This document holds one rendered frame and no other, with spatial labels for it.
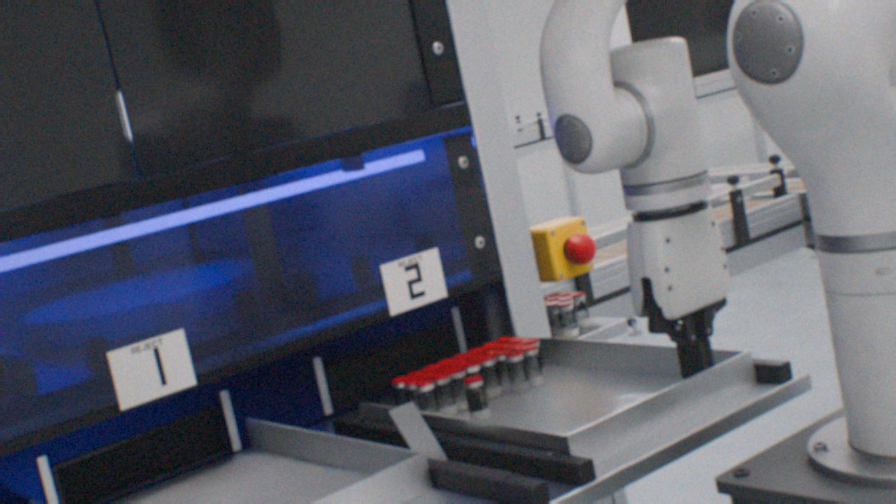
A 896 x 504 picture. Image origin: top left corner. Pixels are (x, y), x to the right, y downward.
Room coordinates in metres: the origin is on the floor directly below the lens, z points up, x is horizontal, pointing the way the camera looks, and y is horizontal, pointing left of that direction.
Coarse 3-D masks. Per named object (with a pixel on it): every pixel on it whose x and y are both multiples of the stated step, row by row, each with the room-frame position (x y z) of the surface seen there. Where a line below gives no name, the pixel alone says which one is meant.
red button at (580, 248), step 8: (568, 240) 1.58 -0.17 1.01; (576, 240) 1.57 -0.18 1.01; (584, 240) 1.57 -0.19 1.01; (592, 240) 1.58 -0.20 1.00; (568, 248) 1.57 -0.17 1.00; (576, 248) 1.56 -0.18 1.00; (584, 248) 1.57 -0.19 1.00; (592, 248) 1.57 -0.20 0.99; (568, 256) 1.57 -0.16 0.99; (576, 256) 1.56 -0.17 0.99; (584, 256) 1.56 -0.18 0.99; (592, 256) 1.57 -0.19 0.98; (576, 264) 1.58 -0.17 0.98; (584, 264) 1.57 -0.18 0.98
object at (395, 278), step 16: (416, 256) 1.46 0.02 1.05; (432, 256) 1.47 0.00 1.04; (384, 272) 1.43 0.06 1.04; (400, 272) 1.44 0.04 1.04; (432, 272) 1.47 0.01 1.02; (400, 288) 1.44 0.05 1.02; (416, 288) 1.45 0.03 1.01; (432, 288) 1.46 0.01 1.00; (400, 304) 1.43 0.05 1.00; (416, 304) 1.45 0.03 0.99
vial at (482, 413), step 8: (464, 384) 1.30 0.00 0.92; (472, 384) 1.29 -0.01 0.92; (480, 384) 1.30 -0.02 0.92; (472, 392) 1.29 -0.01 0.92; (480, 392) 1.29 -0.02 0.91; (472, 400) 1.29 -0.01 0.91; (480, 400) 1.29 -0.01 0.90; (472, 408) 1.30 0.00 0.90; (480, 408) 1.29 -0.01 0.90; (488, 408) 1.30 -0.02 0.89; (472, 416) 1.30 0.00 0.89; (480, 416) 1.29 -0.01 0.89; (488, 416) 1.30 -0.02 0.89
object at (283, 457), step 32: (256, 448) 1.38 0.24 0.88; (288, 448) 1.32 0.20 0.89; (320, 448) 1.26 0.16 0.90; (352, 448) 1.21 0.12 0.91; (384, 448) 1.16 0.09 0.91; (192, 480) 1.30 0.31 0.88; (224, 480) 1.28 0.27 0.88; (256, 480) 1.25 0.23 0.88; (288, 480) 1.23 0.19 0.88; (320, 480) 1.21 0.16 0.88; (352, 480) 1.19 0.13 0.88; (384, 480) 1.09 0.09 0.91; (416, 480) 1.11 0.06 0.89
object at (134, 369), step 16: (160, 336) 1.26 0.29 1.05; (176, 336) 1.27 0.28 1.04; (112, 352) 1.23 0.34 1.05; (128, 352) 1.24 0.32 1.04; (144, 352) 1.25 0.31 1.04; (160, 352) 1.26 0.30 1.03; (176, 352) 1.27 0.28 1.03; (112, 368) 1.22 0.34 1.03; (128, 368) 1.23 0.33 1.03; (144, 368) 1.24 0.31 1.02; (176, 368) 1.26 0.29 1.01; (192, 368) 1.27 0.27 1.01; (128, 384) 1.23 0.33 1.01; (144, 384) 1.24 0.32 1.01; (160, 384) 1.25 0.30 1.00; (176, 384) 1.26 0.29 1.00; (192, 384) 1.27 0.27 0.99; (128, 400) 1.23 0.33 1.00; (144, 400) 1.24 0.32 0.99
